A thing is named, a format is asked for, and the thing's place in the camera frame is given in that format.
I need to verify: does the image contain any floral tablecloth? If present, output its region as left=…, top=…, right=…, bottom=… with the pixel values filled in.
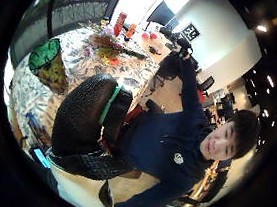
left=1, top=19, right=171, bottom=157

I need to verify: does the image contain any green and yellow bag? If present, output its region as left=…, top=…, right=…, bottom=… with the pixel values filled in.
left=25, top=36, right=72, bottom=98

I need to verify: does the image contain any black monitor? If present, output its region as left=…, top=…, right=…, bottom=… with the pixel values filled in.
left=144, top=0, right=180, bottom=30

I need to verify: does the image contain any wooden chair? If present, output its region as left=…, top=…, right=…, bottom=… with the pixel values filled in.
left=185, top=159, right=234, bottom=206

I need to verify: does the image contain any phone with blue screen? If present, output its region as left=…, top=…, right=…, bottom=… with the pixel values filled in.
left=29, top=145, right=53, bottom=172

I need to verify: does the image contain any small black object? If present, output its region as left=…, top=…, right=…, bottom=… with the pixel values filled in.
left=148, top=44, right=163, bottom=57

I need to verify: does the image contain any tall red box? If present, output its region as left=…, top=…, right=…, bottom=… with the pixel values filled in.
left=111, top=11, right=131, bottom=37

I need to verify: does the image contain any colourful flower bouquet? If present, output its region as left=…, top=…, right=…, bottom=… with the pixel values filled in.
left=79, top=13, right=149, bottom=70

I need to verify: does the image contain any white marker cube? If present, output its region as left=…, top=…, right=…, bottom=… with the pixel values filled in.
left=180, top=22, right=203, bottom=43

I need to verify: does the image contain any orange box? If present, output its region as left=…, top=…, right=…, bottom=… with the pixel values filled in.
left=123, top=22, right=139, bottom=39

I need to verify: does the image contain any the person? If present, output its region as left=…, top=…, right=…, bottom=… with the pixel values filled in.
left=96, top=41, right=271, bottom=207

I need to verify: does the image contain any ceiling lamp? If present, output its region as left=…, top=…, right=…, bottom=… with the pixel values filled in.
left=255, top=22, right=269, bottom=35

